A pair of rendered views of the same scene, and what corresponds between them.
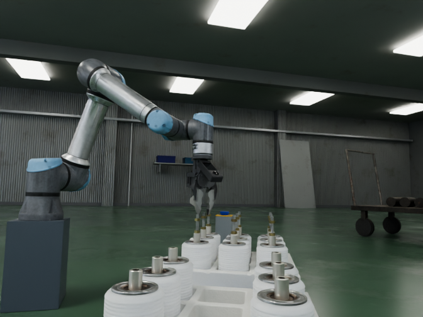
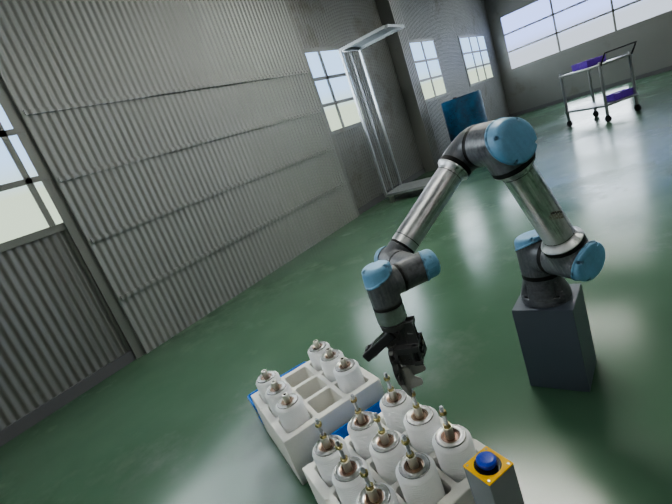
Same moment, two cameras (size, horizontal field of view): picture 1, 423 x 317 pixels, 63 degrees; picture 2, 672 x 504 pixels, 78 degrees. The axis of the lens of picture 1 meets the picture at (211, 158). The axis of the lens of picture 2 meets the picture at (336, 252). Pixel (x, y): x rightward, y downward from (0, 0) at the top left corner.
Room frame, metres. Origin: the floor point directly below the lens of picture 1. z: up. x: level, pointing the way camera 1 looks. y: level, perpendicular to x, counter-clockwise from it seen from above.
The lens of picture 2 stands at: (2.01, -0.54, 1.01)
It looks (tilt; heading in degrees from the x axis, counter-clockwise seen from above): 15 degrees down; 148
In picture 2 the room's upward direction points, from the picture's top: 20 degrees counter-clockwise
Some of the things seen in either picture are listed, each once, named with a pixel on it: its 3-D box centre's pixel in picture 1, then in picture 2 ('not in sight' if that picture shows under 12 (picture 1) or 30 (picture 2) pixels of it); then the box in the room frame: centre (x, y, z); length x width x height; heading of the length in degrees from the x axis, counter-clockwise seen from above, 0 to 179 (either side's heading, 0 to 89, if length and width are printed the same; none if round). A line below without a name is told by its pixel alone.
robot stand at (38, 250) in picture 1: (38, 260); (555, 335); (1.29, 0.63, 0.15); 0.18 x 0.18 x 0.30; 16
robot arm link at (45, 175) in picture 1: (45, 174); (537, 251); (1.30, 0.62, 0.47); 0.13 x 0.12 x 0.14; 163
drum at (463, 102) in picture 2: not in sight; (467, 124); (-2.44, 5.58, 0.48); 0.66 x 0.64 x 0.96; 16
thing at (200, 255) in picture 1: (196, 272); (403, 423); (1.12, 0.04, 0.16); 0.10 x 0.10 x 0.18
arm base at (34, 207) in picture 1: (42, 205); (543, 283); (1.29, 0.63, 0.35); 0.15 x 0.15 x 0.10
